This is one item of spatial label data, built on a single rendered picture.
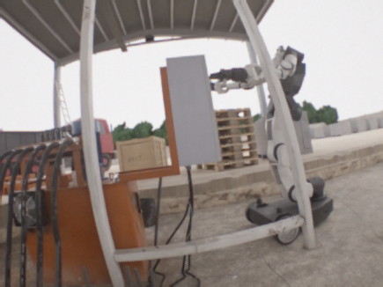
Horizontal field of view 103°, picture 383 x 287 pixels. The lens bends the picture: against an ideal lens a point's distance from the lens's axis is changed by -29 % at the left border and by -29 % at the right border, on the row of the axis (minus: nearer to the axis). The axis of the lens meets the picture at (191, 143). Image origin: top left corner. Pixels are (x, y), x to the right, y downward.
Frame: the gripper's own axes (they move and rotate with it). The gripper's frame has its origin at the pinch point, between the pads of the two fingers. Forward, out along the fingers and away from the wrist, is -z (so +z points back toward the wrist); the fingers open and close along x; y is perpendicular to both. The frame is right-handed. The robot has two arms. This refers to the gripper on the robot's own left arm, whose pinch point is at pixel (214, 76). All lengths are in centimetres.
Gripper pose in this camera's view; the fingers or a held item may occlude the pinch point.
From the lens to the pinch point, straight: 126.5
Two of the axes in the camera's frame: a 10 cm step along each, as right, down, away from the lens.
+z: 9.9, -1.3, 0.8
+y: 1.4, 9.9, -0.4
